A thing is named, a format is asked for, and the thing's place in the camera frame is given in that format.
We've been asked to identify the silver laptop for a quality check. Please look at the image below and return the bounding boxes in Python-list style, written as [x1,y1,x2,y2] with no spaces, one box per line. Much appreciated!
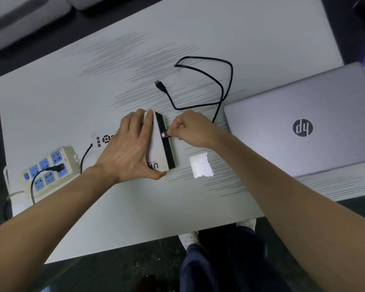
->
[223,61,365,179]

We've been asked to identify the black video cable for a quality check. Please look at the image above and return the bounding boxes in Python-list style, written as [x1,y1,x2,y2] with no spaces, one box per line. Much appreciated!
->
[155,56,234,138]

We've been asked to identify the white torn sticker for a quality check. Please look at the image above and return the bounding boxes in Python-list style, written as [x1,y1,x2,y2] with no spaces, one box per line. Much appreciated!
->
[189,152,214,179]

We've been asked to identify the white power strip blue sockets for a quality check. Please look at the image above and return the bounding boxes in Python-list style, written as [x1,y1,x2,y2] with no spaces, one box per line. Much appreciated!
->
[22,145,81,198]

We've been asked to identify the person's right forearm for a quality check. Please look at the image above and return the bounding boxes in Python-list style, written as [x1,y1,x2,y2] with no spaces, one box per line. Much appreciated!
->
[214,131,365,292]

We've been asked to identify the white power strip cord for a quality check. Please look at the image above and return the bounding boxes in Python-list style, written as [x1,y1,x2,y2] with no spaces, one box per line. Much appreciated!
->
[5,191,27,202]

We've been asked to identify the person's right hand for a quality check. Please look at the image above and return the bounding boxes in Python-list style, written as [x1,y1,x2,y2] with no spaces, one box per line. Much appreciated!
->
[167,110,231,150]

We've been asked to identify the thin black cable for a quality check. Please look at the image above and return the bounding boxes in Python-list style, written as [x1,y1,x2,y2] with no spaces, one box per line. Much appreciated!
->
[79,143,93,173]

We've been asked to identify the white remote control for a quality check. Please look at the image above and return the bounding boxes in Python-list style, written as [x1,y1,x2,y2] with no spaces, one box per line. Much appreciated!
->
[94,134,116,149]

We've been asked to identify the person's left hand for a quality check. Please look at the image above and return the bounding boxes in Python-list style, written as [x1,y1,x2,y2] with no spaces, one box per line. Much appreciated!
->
[91,109,168,184]

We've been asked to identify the dark blue trousers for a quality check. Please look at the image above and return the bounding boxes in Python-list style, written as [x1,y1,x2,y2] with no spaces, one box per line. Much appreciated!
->
[179,226,292,292]

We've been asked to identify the white shoe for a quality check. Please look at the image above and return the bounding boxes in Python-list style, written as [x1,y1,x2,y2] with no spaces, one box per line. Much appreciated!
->
[237,219,258,232]
[178,231,200,250]

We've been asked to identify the person's left forearm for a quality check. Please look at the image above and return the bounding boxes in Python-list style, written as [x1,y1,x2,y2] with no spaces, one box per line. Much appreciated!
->
[0,166,121,266]

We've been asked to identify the black power plug with cable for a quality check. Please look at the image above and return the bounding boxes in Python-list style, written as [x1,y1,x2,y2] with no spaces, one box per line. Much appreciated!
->
[30,162,66,205]

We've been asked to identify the white and black device box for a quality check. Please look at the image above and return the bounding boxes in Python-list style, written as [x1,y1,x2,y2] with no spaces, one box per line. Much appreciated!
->
[141,109,176,174]

